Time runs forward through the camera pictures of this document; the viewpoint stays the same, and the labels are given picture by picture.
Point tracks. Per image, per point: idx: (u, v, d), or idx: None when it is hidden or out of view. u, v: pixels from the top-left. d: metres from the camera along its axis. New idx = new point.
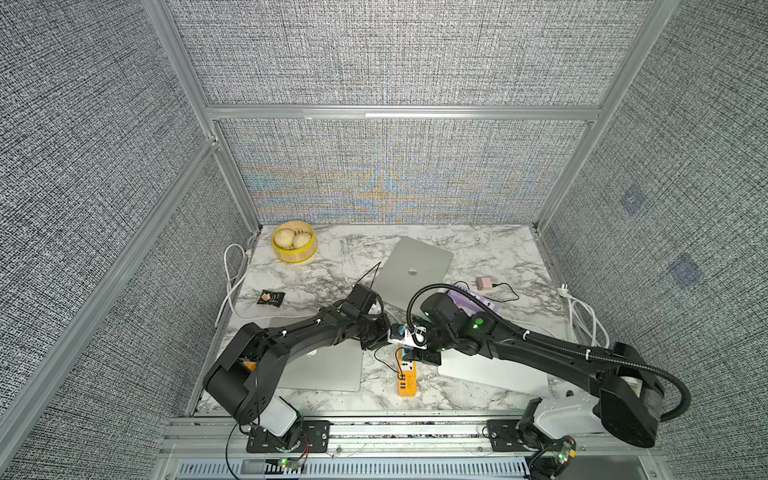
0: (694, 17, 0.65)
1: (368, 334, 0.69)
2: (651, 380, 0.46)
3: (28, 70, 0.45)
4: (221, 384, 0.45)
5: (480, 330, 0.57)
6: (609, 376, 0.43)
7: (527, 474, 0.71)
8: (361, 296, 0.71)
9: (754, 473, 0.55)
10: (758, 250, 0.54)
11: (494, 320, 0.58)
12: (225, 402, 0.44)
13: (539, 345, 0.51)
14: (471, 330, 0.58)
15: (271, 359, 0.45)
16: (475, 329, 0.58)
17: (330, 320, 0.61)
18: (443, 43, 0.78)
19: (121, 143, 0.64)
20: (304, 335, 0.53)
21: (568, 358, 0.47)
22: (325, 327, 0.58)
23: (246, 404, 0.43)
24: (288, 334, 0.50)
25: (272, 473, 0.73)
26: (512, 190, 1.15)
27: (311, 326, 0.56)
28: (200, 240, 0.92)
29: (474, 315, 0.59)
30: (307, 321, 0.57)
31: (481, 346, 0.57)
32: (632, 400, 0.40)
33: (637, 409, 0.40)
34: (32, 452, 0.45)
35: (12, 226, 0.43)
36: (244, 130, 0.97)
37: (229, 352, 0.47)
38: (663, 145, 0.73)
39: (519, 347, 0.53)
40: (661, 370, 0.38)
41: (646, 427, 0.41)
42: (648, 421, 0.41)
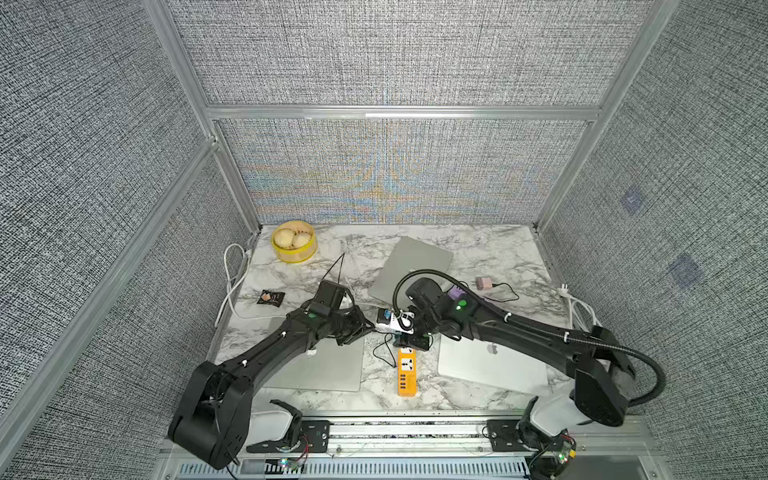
0: (694, 18, 0.65)
1: (343, 330, 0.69)
2: (623, 363, 0.47)
3: (28, 70, 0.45)
4: (190, 431, 0.42)
5: (464, 311, 0.57)
6: (584, 357, 0.44)
7: (527, 474, 0.71)
8: (329, 293, 0.68)
9: (754, 473, 0.55)
10: (757, 250, 0.54)
11: (477, 302, 0.58)
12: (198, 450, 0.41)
13: (517, 326, 0.51)
14: (454, 311, 0.58)
15: (230, 400, 0.41)
16: (459, 310, 0.58)
17: (298, 328, 0.58)
18: (443, 43, 0.78)
19: (121, 143, 0.64)
20: (268, 358, 0.49)
21: (546, 340, 0.48)
22: (292, 339, 0.55)
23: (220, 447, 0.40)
24: (250, 363, 0.47)
25: (272, 473, 0.73)
26: (512, 190, 1.15)
27: (278, 342, 0.53)
28: (200, 240, 0.92)
29: (457, 298, 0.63)
30: (272, 338, 0.53)
31: (464, 326, 0.58)
32: (605, 382, 0.41)
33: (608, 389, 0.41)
34: (32, 452, 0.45)
35: (12, 227, 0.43)
36: (245, 130, 0.97)
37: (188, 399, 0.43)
38: (663, 145, 0.73)
39: (501, 328, 0.53)
40: (635, 351, 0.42)
41: (616, 406, 0.43)
42: (619, 402, 0.42)
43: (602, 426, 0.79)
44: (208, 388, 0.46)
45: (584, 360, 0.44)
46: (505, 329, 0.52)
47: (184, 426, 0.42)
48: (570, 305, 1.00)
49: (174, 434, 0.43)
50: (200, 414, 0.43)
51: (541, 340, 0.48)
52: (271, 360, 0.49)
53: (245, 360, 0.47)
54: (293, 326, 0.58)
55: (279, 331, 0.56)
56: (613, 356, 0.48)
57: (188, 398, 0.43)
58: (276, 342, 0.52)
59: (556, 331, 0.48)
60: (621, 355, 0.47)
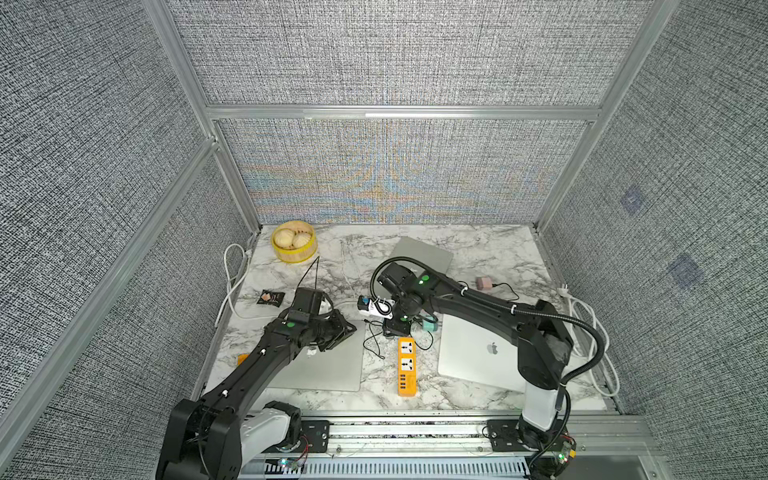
0: (694, 17, 0.65)
1: (325, 334, 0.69)
2: (564, 334, 0.51)
3: (28, 70, 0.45)
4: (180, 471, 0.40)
5: (427, 285, 0.60)
6: (527, 327, 0.48)
7: (527, 474, 0.71)
8: (305, 300, 0.66)
9: (754, 473, 0.55)
10: (757, 250, 0.54)
11: (438, 277, 0.60)
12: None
13: (474, 300, 0.54)
14: (417, 285, 0.60)
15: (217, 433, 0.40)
16: (421, 284, 0.60)
17: (278, 342, 0.56)
18: (443, 43, 0.78)
19: (121, 143, 0.64)
20: (250, 382, 0.47)
21: (498, 311, 0.51)
22: (274, 355, 0.53)
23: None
24: (231, 392, 0.45)
25: (272, 472, 0.74)
26: (512, 190, 1.15)
27: (259, 362, 0.51)
28: (200, 240, 0.92)
29: (420, 274, 0.63)
30: (253, 359, 0.51)
31: (424, 300, 0.61)
32: (545, 350, 0.45)
33: (548, 356, 0.46)
34: (32, 452, 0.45)
35: (12, 227, 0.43)
36: (245, 130, 0.97)
37: (170, 444, 0.41)
38: (663, 145, 0.73)
39: (457, 300, 0.56)
40: (577, 320, 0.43)
41: (554, 371, 0.47)
42: (556, 366, 0.47)
43: (601, 425, 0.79)
44: (190, 424, 0.44)
45: (527, 329, 0.48)
46: (461, 302, 0.56)
47: (173, 467, 0.41)
48: (570, 305, 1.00)
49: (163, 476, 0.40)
50: (187, 453, 0.42)
51: (494, 312, 0.52)
52: (254, 383, 0.47)
53: (226, 389, 0.45)
54: (273, 341, 0.56)
55: (258, 348, 0.54)
56: (555, 327, 0.52)
57: (170, 439, 0.41)
58: (257, 361, 0.51)
59: (506, 303, 0.52)
60: (562, 326, 0.49)
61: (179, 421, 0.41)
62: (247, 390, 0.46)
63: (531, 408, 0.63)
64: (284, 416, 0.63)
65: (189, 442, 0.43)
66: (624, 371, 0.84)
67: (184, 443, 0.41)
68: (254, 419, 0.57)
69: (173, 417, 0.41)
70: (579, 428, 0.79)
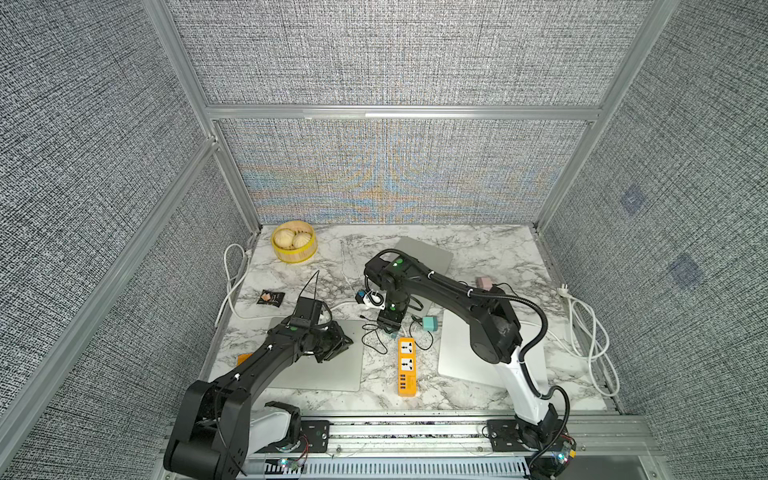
0: (694, 17, 0.65)
1: (323, 345, 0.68)
2: (511, 316, 0.57)
3: (28, 70, 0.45)
4: (188, 454, 0.41)
5: (399, 267, 0.66)
6: (478, 308, 0.54)
7: (527, 474, 0.71)
8: (307, 306, 0.70)
9: (754, 474, 0.55)
10: (758, 250, 0.54)
11: (411, 261, 0.67)
12: (199, 467, 0.40)
13: (439, 282, 0.61)
14: (392, 267, 0.66)
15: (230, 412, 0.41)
16: (395, 266, 0.66)
17: (282, 341, 0.58)
18: (443, 43, 0.78)
19: (121, 143, 0.64)
20: (260, 369, 0.50)
21: (456, 293, 0.58)
22: (279, 351, 0.55)
23: (220, 469, 0.40)
24: (244, 375, 0.47)
25: (272, 473, 0.73)
26: (512, 190, 1.15)
27: (264, 357, 0.53)
28: (200, 240, 0.92)
29: (395, 257, 0.68)
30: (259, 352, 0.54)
31: (398, 281, 0.68)
32: (490, 328, 0.53)
33: (493, 332, 0.54)
34: (32, 452, 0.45)
35: (12, 226, 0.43)
36: (245, 130, 0.97)
37: (182, 425, 0.42)
38: (663, 145, 0.73)
39: (425, 282, 0.63)
40: (527, 301, 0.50)
41: (499, 347, 0.55)
42: (500, 343, 0.55)
43: (601, 426, 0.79)
44: (201, 408, 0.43)
45: (479, 309, 0.54)
46: (428, 284, 0.62)
47: (182, 451, 0.41)
48: (570, 305, 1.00)
49: (171, 458, 0.41)
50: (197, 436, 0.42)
51: (452, 293, 0.59)
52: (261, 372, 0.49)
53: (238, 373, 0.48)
54: (277, 340, 0.58)
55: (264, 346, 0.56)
56: (503, 308, 0.60)
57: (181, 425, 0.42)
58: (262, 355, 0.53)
59: (463, 287, 0.59)
60: (509, 308, 0.56)
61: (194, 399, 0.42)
62: (256, 377, 0.48)
63: (516, 399, 0.66)
64: (284, 415, 0.63)
65: (198, 426, 0.44)
66: (625, 371, 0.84)
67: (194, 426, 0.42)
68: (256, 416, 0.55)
69: (187, 398, 0.43)
70: (579, 428, 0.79)
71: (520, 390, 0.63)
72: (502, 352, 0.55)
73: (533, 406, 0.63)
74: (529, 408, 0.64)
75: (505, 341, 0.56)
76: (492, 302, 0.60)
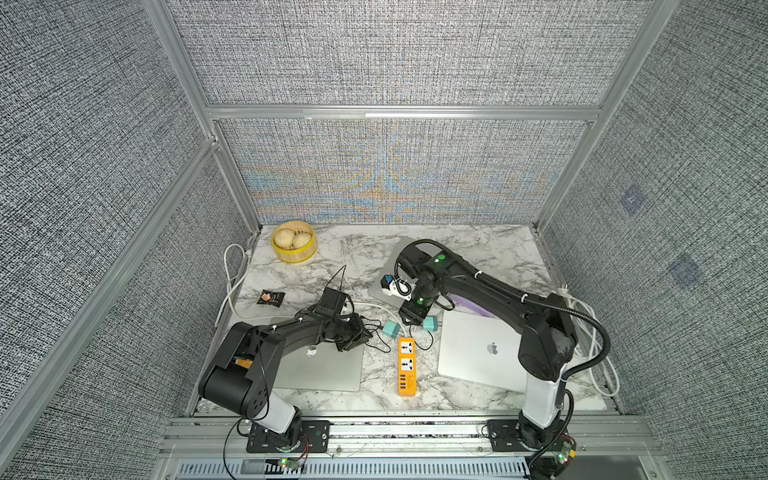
0: (694, 17, 0.65)
1: (343, 334, 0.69)
2: (569, 329, 0.52)
3: (28, 70, 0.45)
4: (221, 384, 0.45)
5: (441, 263, 0.61)
6: (533, 316, 0.49)
7: (527, 474, 0.71)
8: (333, 297, 0.75)
9: (754, 473, 0.55)
10: (758, 250, 0.54)
11: (455, 260, 0.61)
12: (227, 398, 0.44)
13: (486, 283, 0.55)
14: (433, 263, 0.61)
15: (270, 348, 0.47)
16: (436, 262, 0.61)
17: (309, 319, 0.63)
18: (443, 43, 0.78)
19: (121, 143, 0.64)
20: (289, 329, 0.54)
21: (507, 297, 0.52)
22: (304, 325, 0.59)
23: (249, 400, 0.44)
24: (278, 329, 0.52)
25: (272, 473, 0.73)
26: (512, 190, 1.15)
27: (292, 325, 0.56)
28: (200, 240, 0.92)
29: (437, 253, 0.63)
30: (290, 320, 0.58)
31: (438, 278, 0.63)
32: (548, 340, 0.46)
33: (549, 346, 0.47)
34: (32, 452, 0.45)
35: (12, 227, 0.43)
36: (245, 130, 0.97)
37: (223, 353, 0.47)
38: (663, 145, 0.73)
39: (470, 282, 0.57)
40: (584, 316, 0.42)
41: (555, 363, 0.48)
42: (557, 359, 0.48)
43: (601, 426, 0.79)
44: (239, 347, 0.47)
45: (534, 318, 0.48)
46: (473, 284, 0.57)
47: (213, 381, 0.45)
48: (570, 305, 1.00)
49: (202, 387, 0.45)
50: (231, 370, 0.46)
51: (503, 298, 0.53)
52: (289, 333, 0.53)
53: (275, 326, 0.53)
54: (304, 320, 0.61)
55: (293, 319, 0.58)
56: (561, 320, 0.53)
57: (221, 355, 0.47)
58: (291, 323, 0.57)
59: (516, 291, 0.53)
60: (568, 321, 0.50)
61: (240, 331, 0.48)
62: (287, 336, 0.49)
63: (531, 404, 0.64)
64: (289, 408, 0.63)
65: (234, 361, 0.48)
66: (624, 371, 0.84)
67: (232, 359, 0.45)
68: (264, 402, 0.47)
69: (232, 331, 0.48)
70: (579, 428, 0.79)
71: (542, 398, 0.60)
72: (557, 371, 0.48)
73: (548, 413, 0.61)
74: (542, 415, 0.63)
75: (563, 359, 0.49)
76: (548, 310, 0.53)
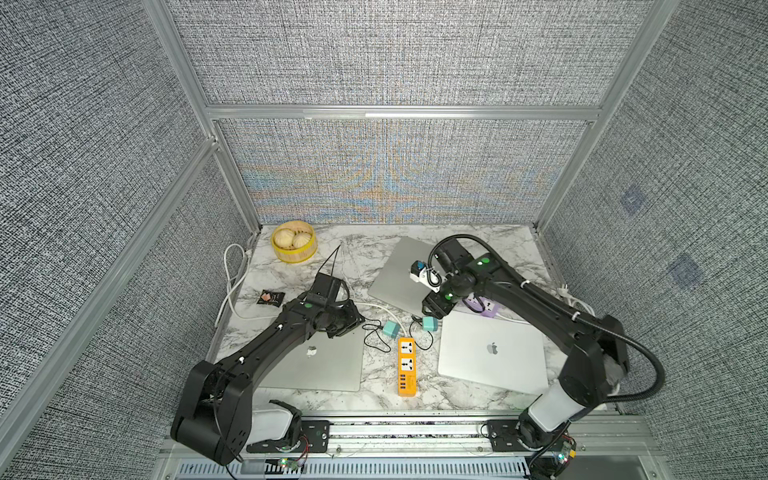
0: (694, 17, 0.65)
1: (337, 322, 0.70)
2: (622, 358, 0.47)
3: (28, 70, 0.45)
4: (192, 431, 0.42)
5: (485, 267, 0.57)
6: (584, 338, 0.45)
7: (527, 474, 0.71)
8: (325, 285, 0.68)
9: (754, 473, 0.55)
10: (757, 250, 0.54)
11: (500, 265, 0.57)
12: (200, 446, 0.41)
13: (530, 295, 0.52)
14: (475, 265, 0.58)
15: (230, 398, 0.41)
16: (479, 265, 0.58)
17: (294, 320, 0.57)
18: (443, 43, 0.78)
19: (121, 143, 0.64)
20: (265, 353, 0.48)
21: (555, 313, 0.49)
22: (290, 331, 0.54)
23: (222, 449, 0.41)
24: (248, 358, 0.46)
25: (272, 472, 0.74)
26: (512, 190, 1.15)
27: (270, 341, 0.51)
28: (200, 240, 0.92)
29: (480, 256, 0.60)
30: (270, 332, 0.52)
31: (478, 281, 0.60)
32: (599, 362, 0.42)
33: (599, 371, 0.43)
34: (32, 452, 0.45)
35: (12, 226, 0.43)
36: (245, 130, 0.97)
37: (186, 400, 0.42)
38: (663, 145, 0.73)
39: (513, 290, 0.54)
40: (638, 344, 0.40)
41: (601, 390, 0.44)
42: (605, 386, 0.44)
43: (601, 425, 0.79)
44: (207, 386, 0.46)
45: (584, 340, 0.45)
46: (517, 292, 0.53)
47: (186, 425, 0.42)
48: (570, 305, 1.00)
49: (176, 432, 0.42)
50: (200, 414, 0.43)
51: (550, 313, 0.49)
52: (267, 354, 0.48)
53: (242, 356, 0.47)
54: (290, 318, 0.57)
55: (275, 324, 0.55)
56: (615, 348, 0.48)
57: (186, 399, 0.42)
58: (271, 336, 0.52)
59: (568, 308, 0.49)
60: (623, 350, 0.47)
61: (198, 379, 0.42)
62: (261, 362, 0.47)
63: (545, 412, 0.62)
64: (287, 413, 0.63)
65: (203, 403, 0.45)
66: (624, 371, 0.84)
67: (199, 404, 0.44)
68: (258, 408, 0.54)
69: (191, 377, 0.43)
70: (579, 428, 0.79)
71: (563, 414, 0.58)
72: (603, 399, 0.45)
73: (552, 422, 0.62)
74: (548, 421, 0.63)
75: (611, 387, 0.45)
76: (600, 333, 0.48)
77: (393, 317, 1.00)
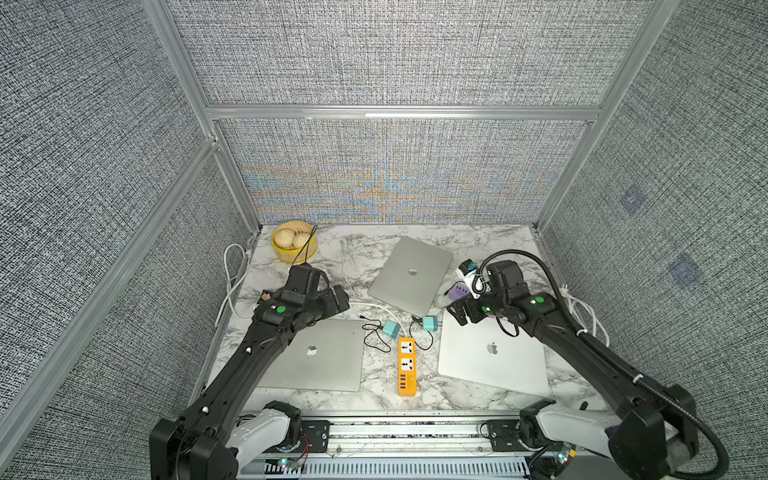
0: (694, 17, 0.65)
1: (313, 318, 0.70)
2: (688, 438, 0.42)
3: (28, 70, 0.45)
4: None
5: (538, 306, 0.56)
6: (645, 405, 0.41)
7: (526, 474, 0.71)
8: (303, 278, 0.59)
9: (754, 473, 0.55)
10: (757, 250, 0.54)
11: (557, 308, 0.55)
12: None
13: (589, 348, 0.48)
14: (529, 303, 0.56)
15: (198, 458, 0.37)
16: (534, 305, 0.56)
17: (265, 338, 0.50)
18: (443, 43, 0.78)
19: (121, 143, 0.64)
20: (234, 391, 0.43)
21: (614, 373, 0.45)
22: (261, 351, 0.48)
23: None
24: (214, 404, 0.42)
25: (272, 473, 0.73)
26: (512, 190, 1.15)
27: (239, 373, 0.45)
28: (200, 240, 0.92)
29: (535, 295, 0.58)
30: (239, 361, 0.46)
31: (529, 319, 0.57)
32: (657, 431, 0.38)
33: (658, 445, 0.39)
34: (32, 452, 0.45)
35: (12, 227, 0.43)
36: (245, 131, 0.98)
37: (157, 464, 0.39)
38: (663, 145, 0.73)
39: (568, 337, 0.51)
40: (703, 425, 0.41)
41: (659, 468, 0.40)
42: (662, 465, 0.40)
43: None
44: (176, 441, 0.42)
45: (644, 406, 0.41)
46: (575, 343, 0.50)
47: None
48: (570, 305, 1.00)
49: None
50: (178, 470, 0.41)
51: (608, 372, 0.45)
52: (238, 392, 0.43)
53: (207, 404, 0.41)
54: (259, 335, 0.50)
55: (244, 346, 0.49)
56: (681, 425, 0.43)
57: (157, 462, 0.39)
58: (241, 364, 0.46)
59: (630, 369, 0.45)
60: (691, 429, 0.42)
61: (158, 442, 0.38)
62: (229, 404, 0.42)
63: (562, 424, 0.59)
64: (283, 418, 0.62)
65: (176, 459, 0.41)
66: None
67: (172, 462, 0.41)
68: (253, 421, 0.57)
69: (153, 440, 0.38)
70: None
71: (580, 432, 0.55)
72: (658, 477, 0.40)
73: (555, 431, 0.62)
74: (553, 427, 0.62)
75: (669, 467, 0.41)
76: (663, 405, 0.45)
77: (393, 317, 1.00)
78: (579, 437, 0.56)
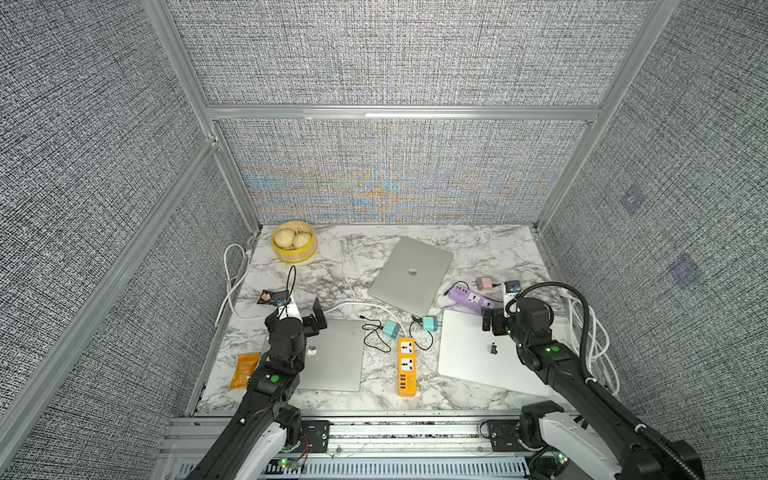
0: (694, 17, 0.65)
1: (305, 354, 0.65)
2: None
3: (28, 70, 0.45)
4: None
5: (552, 354, 0.59)
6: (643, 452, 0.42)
7: (527, 474, 0.71)
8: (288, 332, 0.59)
9: (754, 474, 0.55)
10: (757, 250, 0.54)
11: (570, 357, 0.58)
12: None
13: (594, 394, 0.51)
14: (546, 350, 0.60)
15: None
16: (549, 353, 0.59)
17: (258, 406, 0.54)
18: (443, 43, 0.78)
19: (121, 143, 0.64)
20: (227, 463, 0.46)
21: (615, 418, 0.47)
22: (256, 421, 0.52)
23: None
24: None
25: (272, 473, 0.73)
26: (512, 190, 1.15)
27: (232, 444, 0.48)
28: (200, 240, 0.92)
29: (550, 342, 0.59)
30: (231, 432, 0.50)
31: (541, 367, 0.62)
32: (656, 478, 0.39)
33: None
34: (32, 452, 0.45)
35: (12, 227, 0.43)
36: (245, 131, 0.98)
37: None
38: (663, 145, 0.73)
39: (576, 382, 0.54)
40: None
41: None
42: None
43: None
44: None
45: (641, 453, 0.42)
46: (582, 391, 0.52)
47: None
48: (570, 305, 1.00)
49: None
50: None
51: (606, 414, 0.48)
52: (232, 461, 0.47)
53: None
54: (252, 405, 0.54)
55: (237, 416, 0.52)
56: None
57: None
58: (233, 436, 0.49)
59: (634, 419, 0.46)
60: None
61: None
62: (223, 478, 0.45)
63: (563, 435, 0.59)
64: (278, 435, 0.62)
65: None
66: (624, 371, 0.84)
67: None
68: (249, 456, 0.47)
69: None
70: None
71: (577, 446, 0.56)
72: None
73: (554, 437, 0.62)
74: (554, 434, 0.62)
75: None
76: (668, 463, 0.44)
77: (393, 317, 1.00)
78: (577, 456, 0.56)
